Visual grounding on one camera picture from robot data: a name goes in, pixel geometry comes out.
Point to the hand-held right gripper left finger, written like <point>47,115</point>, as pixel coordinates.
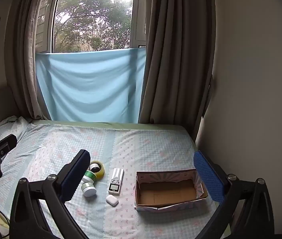
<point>76,176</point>

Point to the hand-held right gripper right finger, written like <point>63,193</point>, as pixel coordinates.
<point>208,176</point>

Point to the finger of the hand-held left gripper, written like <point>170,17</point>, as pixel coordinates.
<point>6,144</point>

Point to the white jar with black lid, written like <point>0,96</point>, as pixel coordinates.
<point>95,167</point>

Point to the white remote control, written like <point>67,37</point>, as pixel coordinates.
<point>117,176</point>

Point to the paper-wrapped cardboard box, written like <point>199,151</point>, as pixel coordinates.
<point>168,191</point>

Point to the green label jar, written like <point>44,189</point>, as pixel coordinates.
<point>89,175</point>

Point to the pale green jar white lid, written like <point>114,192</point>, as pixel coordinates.
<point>89,191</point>

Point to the crumpled light cloth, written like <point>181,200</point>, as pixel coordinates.
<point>13,123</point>

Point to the yellow tape roll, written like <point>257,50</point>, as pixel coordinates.
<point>101,173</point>

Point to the white earbuds case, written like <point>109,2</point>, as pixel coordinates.
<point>112,200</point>

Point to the green mattress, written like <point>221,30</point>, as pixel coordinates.
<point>106,124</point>

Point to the checked floral bed sheet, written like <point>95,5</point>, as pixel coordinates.
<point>143,144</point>

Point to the brown window curtain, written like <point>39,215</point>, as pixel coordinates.
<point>26,54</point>
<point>175,54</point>

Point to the light blue hanging cloth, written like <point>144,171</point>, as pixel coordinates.
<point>88,87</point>

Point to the window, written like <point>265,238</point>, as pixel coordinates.
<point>91,17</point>

